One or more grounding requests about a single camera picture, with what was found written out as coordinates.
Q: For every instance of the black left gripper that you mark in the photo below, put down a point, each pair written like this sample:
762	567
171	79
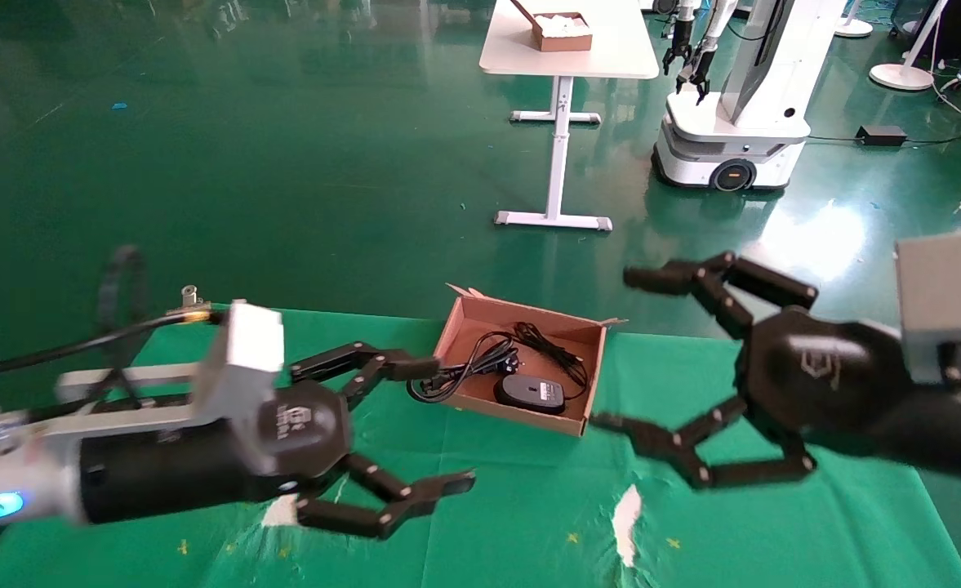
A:
162	474

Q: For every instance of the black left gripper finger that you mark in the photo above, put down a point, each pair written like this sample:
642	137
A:
415	498

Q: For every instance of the white round stand base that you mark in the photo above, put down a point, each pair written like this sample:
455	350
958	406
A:
900	77

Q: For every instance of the metal table clamp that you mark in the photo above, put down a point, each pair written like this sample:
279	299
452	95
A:
190	304

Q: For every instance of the white round fan base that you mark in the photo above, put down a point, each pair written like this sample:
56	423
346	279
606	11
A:
854	27

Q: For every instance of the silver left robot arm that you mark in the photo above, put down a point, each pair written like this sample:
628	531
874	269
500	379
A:
31	465

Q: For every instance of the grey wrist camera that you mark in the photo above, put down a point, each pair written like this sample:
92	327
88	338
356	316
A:
937	302
243	367

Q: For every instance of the green table cloth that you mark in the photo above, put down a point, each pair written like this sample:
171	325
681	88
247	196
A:
529	506

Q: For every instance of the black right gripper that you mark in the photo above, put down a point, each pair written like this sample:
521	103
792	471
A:
823	376

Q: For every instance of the white packing material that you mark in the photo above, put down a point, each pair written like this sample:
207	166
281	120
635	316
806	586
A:
566	24

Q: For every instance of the white height adjustable table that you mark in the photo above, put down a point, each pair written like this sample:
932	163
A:
578	57

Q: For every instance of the black power adapter box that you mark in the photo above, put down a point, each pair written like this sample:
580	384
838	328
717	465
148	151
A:
880	135

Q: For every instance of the distant robot black gripper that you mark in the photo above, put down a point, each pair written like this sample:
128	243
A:
702	73
679	49

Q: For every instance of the white wheeled robot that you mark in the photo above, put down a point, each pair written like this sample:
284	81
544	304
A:
725	155

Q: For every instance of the small brown cardboard box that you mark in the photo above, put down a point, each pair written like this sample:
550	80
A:
562	42

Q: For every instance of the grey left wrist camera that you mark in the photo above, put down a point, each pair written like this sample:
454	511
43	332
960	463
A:
243	367

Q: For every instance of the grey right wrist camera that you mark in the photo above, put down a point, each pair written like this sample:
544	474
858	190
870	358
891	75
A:
937	302

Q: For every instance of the open brown cardboard box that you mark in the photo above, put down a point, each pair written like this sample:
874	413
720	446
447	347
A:
521	339

